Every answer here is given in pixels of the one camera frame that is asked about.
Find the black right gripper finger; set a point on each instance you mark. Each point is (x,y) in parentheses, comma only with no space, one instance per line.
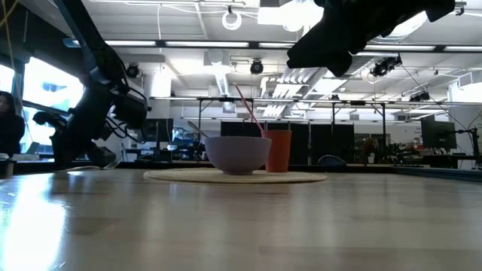
(316,50)
(342,66)

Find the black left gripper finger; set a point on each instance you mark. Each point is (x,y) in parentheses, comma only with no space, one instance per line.
(71,154)
(103,157)

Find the clear plastic fork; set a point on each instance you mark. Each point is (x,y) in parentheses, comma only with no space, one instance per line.
(75,168)

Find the pink plastic utensil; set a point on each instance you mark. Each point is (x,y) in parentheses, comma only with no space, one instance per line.
(248,109)

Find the orange ribbed plastic cup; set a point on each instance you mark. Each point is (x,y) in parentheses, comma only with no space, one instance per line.
(278,150)

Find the lavender plastic bowl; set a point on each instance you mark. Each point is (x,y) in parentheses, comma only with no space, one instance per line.
(237,156)

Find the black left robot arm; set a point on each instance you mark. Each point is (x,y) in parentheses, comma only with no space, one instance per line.
(94,49)

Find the long ceiling light bar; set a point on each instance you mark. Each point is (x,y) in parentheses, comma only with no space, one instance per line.
(399,47)
(169,43)

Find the black computer monitor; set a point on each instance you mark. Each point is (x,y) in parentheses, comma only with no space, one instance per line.
(438,134)
(162,130)

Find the person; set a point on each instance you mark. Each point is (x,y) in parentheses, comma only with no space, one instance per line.
(9,128)
(370,147)

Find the black partition panel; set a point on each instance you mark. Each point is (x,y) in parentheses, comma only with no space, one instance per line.
(324,143)

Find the dark office chair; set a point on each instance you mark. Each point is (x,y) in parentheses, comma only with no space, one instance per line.
(330,160)

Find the round woven placemat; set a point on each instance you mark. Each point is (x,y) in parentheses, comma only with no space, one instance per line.
(235,177)

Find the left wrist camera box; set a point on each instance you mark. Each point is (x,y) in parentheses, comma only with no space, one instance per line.
(130,111)

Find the black ceiling camera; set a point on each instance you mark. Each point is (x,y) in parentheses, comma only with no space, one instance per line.
(132,70)
(420,97)
(257,67)
(386,66)

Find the grey short post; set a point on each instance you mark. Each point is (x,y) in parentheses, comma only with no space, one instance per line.
(7,168)

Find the black metal rig frame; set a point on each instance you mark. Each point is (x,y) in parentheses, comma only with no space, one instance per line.
(383,120)

